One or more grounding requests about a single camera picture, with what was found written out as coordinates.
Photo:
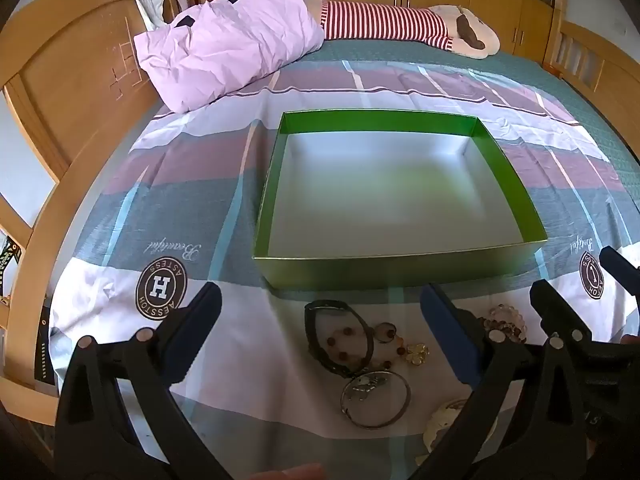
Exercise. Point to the striped plush toy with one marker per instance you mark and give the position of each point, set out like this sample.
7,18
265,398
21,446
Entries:
380,22

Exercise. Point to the pink pillow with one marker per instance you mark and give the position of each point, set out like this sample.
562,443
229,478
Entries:
225,45

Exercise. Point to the silver bangle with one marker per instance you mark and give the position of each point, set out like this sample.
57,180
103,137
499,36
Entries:
400,410

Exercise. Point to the white wrist watch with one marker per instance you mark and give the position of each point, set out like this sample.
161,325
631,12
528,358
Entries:
442,422

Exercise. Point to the wooden footboard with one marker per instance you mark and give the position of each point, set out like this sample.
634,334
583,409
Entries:
595,65

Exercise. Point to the black wrist watch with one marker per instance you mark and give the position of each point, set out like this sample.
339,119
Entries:
314,335

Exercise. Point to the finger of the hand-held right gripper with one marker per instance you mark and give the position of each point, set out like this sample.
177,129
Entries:
552,305
620,265

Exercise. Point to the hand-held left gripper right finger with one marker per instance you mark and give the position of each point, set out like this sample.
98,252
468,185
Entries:
447,332

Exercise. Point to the green cardboard box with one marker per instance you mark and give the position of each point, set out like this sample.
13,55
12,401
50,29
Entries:
385,195

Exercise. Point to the wooden headboard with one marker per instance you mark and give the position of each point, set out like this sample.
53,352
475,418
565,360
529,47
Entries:
65,80

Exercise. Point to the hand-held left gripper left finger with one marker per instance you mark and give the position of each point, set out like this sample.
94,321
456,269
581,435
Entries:
192,330

